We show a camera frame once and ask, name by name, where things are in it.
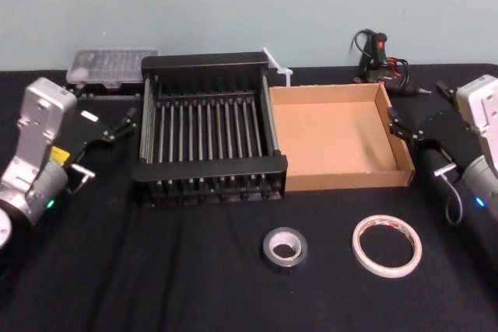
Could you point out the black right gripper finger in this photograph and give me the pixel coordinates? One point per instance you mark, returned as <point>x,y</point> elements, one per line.
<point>447,94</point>
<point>404,130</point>

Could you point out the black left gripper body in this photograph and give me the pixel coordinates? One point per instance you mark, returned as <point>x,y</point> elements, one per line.
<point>87,130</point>

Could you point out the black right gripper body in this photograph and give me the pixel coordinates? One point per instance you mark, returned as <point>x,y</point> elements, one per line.
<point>447,130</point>

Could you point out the white tape roll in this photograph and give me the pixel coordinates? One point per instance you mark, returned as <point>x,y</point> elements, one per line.
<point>360,256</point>

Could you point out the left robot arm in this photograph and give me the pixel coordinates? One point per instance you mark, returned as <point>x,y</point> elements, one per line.
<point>37,122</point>

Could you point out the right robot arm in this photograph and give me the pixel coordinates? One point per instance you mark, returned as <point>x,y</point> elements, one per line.
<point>480,114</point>

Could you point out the clear plastic case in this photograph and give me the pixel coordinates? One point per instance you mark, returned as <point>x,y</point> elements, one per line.
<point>113,63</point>

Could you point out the shallow brown cardboard tray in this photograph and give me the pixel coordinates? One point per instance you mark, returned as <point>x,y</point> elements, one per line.
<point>334,137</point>

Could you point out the black rack with steel bars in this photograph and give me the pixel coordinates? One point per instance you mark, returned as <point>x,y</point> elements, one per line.
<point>210,170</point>

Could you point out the white three-armed plastic piece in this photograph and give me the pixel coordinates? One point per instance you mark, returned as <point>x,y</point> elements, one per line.
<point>281,72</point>

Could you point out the black table cloth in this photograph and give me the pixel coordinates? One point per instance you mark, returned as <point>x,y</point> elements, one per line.
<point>194,289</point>

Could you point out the silver tape roll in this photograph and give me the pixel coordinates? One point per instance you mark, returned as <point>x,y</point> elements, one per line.
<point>268,256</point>

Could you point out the pale wall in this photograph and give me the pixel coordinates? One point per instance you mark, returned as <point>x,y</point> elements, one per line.
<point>218,1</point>

